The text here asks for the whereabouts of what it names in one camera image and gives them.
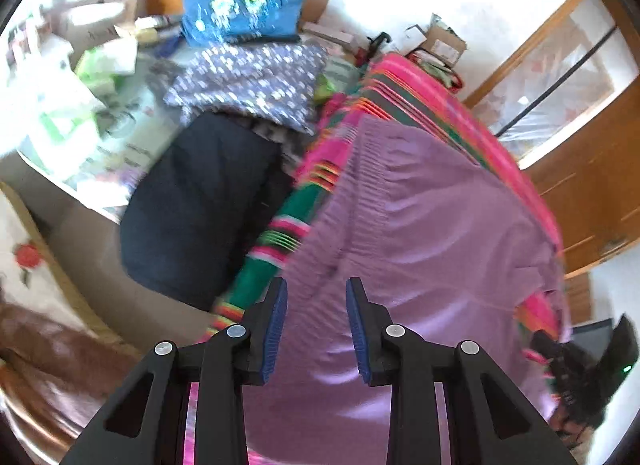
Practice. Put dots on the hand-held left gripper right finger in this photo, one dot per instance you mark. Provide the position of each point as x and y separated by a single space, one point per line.
357 335

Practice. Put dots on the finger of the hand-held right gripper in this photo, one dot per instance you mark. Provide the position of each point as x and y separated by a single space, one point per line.
546 351

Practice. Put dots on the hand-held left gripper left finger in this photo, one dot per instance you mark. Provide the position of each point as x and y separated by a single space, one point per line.
275 335

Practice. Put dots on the purple fleece pants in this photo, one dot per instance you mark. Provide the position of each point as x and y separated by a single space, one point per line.
425 235

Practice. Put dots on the dark navy cloth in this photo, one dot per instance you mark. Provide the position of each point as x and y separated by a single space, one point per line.
200 205

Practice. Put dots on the wooden door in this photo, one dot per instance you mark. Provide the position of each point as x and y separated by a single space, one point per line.
590 180

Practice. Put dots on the brown fuzzy blanket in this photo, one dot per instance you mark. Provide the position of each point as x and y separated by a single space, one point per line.
50 360

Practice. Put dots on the pink green plaid blanket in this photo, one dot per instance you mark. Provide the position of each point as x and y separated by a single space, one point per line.
400 90

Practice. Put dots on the purple dotted cloth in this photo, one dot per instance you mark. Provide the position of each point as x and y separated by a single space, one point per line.
250 80

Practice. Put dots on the rose print bedsheet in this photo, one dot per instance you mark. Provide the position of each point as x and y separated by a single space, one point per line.
25 255

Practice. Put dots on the translucent plastic curtain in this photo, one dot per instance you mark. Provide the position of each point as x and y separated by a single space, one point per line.
545 85

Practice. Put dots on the black pole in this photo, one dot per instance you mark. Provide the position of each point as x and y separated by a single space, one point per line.
555 82

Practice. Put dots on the cardboard box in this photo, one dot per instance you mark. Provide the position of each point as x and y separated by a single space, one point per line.
442 42

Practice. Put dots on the pile of green white packages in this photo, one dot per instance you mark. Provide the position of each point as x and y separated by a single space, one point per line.
60 95

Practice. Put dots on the wooden door frame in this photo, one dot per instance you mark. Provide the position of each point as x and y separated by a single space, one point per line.
530 40

